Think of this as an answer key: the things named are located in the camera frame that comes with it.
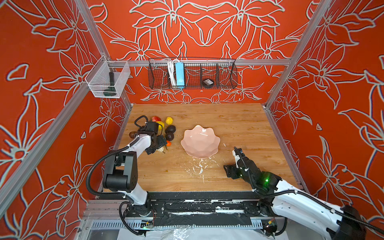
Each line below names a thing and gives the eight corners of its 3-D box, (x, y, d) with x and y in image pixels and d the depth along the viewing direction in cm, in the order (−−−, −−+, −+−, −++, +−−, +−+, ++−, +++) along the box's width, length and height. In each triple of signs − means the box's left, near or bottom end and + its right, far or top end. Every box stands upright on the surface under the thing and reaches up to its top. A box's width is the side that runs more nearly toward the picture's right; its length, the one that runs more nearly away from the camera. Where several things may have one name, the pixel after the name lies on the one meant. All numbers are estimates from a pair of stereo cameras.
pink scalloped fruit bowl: (181, 159, 92) (180, 155, 88) (182, 130, 107) (182, 125, 102) (220, 159, 92) (221, 155, 88) (216, 130, 107) (217, 125, 102)
